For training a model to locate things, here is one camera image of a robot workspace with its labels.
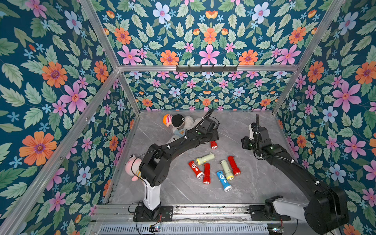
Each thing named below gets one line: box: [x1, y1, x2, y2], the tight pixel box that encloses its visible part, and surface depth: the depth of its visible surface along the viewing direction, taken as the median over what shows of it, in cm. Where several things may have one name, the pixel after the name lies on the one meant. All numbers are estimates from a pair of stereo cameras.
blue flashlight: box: [216, 170, 233, 192], surface depth 83 cm
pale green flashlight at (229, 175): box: [219, 159, 235, 181], surface depth 87 cm
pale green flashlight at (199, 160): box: [195, 153, 215, 166], surface depth 93 cm
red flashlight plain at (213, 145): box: [210, 140, 218, 150], surface depth 100 cm
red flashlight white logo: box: [188, 160, 205, 180], surface depth 88 cm
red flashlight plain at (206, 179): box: [202, 163, 212, 185], surface depth 87 cm
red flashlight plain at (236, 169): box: [227, 155, 242, 176], surface depth 90 cm
